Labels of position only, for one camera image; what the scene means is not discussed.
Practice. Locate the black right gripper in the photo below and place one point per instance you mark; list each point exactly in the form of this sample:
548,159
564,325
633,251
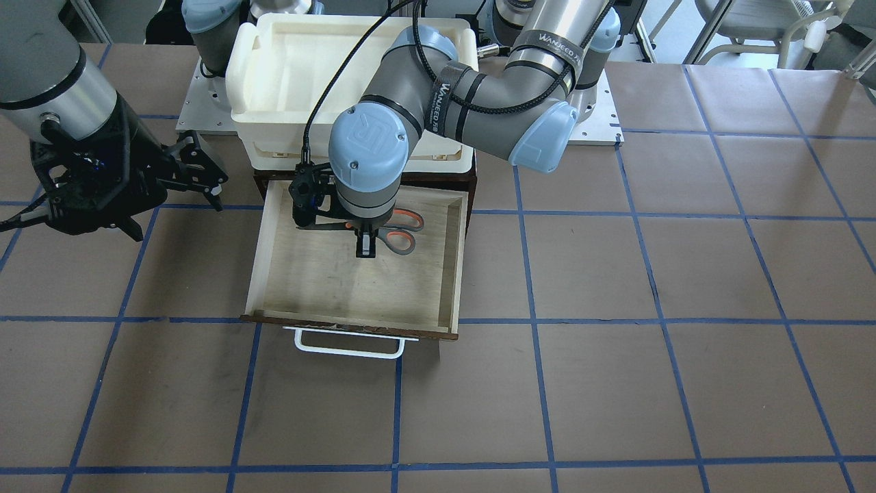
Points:
139,162

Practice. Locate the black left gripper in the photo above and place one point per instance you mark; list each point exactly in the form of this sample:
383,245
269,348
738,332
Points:
366,244

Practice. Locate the orange grey handled scissors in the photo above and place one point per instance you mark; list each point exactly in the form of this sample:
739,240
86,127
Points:
397,233

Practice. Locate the light wooden drawer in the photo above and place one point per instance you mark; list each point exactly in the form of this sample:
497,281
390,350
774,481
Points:
313,279

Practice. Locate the white drawer handle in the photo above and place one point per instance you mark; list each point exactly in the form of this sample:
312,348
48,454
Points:
363,345

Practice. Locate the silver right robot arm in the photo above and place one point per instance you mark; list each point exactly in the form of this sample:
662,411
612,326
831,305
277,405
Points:
49,86

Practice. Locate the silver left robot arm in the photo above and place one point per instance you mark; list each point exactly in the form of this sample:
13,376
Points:
524,115

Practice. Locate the white plastic tray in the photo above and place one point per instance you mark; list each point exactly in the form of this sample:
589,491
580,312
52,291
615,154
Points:
280,66

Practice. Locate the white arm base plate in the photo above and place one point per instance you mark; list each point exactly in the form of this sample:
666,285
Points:
206,108
597,115

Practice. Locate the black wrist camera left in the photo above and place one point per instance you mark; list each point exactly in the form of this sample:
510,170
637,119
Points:
313,195

